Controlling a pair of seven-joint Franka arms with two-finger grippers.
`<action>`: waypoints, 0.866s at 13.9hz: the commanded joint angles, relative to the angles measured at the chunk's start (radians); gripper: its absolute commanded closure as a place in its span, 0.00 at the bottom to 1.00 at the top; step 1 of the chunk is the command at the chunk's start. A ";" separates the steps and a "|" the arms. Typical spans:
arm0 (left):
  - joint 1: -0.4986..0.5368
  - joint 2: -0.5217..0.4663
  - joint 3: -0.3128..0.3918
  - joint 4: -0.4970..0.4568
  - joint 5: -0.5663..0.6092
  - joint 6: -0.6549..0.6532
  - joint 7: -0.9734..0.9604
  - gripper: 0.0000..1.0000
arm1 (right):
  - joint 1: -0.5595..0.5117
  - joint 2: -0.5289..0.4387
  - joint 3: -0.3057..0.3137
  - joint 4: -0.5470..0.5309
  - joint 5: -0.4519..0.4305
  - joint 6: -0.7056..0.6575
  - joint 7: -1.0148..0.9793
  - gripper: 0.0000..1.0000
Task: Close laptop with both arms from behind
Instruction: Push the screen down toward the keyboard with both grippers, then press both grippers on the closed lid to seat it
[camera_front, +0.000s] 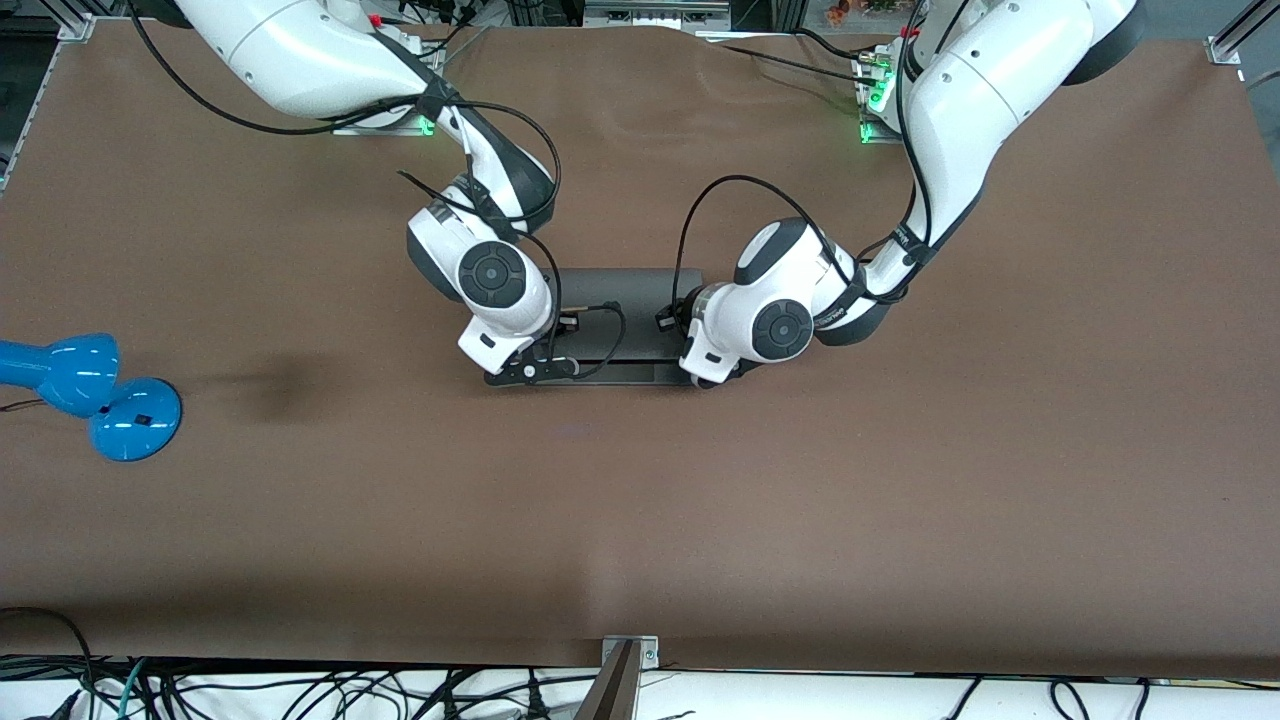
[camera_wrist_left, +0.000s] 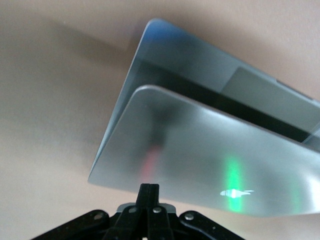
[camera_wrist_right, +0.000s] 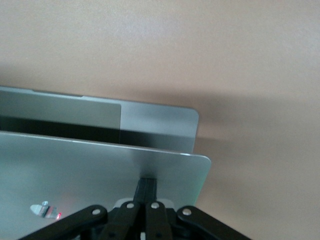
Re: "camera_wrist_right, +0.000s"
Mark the grey laptop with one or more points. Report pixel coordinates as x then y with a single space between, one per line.
75 170

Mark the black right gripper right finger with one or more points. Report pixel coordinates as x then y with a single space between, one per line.
156 220

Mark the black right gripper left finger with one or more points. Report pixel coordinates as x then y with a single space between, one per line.
130 217

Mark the brown table cover sheet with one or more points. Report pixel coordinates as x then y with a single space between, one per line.
175 50

